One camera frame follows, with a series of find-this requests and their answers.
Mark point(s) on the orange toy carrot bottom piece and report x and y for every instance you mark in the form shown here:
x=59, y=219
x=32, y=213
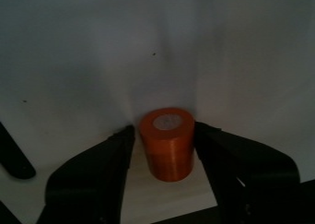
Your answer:
x=168, y=144

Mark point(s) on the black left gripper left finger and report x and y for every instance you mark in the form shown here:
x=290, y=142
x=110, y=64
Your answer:
x=88, y=178

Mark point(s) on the black rod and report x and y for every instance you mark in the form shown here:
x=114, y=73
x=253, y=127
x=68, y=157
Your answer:
x=14, y=160

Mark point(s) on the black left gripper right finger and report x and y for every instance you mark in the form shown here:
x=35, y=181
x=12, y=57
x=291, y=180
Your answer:
x=254, y=178

